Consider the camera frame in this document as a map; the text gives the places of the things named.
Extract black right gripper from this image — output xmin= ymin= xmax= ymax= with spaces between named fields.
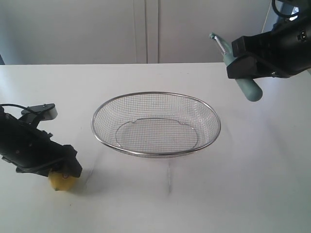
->
xmin=226 ymin=18 xmax=311 ymax=79

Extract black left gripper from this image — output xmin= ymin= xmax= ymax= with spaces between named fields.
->
xmin=0 ymin=114 xmax=82 ymax=178

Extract yellow lemon with sticker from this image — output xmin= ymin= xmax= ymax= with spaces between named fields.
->
xmin=48 ymin=172 xmax=76 ymax=191

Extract teal handled peeler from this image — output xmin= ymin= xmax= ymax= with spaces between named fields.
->
xmin=209 ymin=33 xmax=263 ymax=102

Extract white cabinet doors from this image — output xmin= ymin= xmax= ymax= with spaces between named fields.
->
xmin=0 ymin=0 xmax=270 ymax=65

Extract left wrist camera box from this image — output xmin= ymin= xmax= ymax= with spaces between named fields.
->
xmin=21 ymin=103 xmax=58 ymax=122

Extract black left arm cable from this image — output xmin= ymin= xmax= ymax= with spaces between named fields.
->
xmin=0 ymin=103 xmax=30 ymax=114

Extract oval metal wire mesh basket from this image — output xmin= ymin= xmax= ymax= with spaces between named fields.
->
xmin=91 ymin=91 xmax=222 ymax=158

